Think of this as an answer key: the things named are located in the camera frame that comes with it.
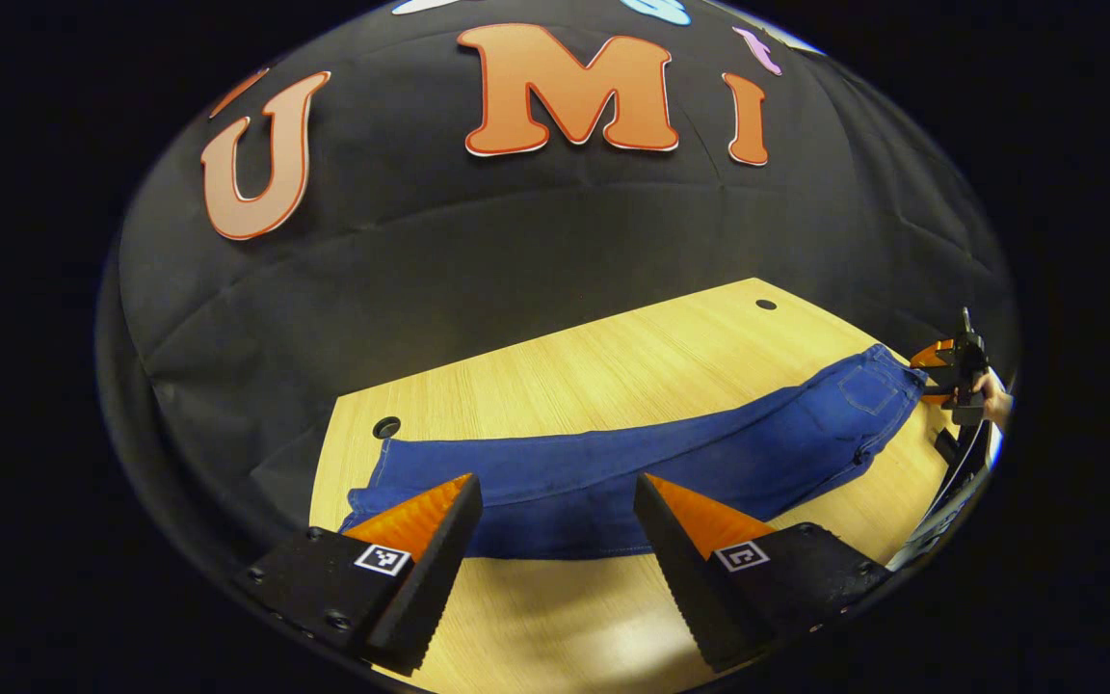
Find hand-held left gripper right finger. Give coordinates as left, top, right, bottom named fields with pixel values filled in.
left=634, top=472, right=893, bottom=674

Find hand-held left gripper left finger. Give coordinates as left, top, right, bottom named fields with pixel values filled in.
left=245, top=472, right=484, bottom=676

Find blue jeans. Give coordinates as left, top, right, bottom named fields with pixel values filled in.
left=338, top=344, right=930, bottom=562

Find black backdrop cloth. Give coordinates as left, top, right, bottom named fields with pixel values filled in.
left=97, top=0, right=1018, bottom=579

